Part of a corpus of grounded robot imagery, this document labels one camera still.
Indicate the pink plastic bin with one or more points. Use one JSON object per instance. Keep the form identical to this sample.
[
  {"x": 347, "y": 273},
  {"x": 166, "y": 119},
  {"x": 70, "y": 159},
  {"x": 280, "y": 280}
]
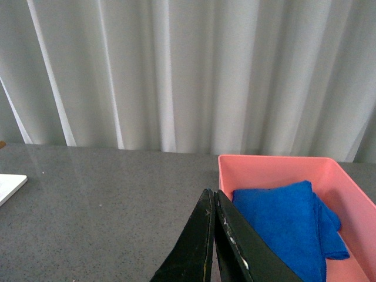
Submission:
[{"x": 331, "y": 184}]

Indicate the white towel rack stand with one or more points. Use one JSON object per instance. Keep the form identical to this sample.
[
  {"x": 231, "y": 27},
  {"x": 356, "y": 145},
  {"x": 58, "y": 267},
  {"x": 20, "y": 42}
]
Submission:
[{"x": 10, "y": 184}]

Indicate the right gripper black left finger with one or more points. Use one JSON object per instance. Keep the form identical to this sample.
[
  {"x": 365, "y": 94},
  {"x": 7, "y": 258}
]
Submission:
[{"x": 192, "y": 256}]

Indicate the left wooden rack rod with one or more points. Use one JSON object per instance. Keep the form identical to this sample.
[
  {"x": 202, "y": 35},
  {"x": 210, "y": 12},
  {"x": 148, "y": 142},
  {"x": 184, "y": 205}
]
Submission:
[{"x": 2, "y": 144}]

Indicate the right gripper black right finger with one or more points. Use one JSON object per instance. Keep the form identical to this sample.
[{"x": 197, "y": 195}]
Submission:
[{"x": 242, "y": 254}]

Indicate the white pleated curtain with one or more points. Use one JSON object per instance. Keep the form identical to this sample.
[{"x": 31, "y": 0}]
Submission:
[{"x": 293, "y": 78}]

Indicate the blue microfiber cloth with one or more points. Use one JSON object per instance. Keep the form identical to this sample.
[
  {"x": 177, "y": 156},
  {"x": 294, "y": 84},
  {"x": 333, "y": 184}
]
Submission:
[{"x": 296, "y": 225}]

